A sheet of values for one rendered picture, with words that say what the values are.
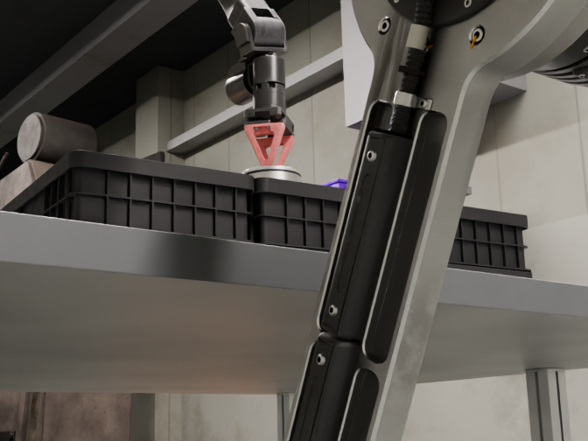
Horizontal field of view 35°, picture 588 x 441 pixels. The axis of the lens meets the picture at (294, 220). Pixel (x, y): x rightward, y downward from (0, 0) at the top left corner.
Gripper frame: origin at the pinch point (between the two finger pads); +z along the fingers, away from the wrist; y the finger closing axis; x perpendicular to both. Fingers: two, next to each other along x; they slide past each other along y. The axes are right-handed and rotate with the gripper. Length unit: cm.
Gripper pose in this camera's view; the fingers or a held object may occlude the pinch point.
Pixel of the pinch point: (270, 168)
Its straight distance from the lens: 157.4
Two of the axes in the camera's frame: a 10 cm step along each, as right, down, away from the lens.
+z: 0.2, 9.7, -2.2
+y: -2.3, -2.1, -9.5
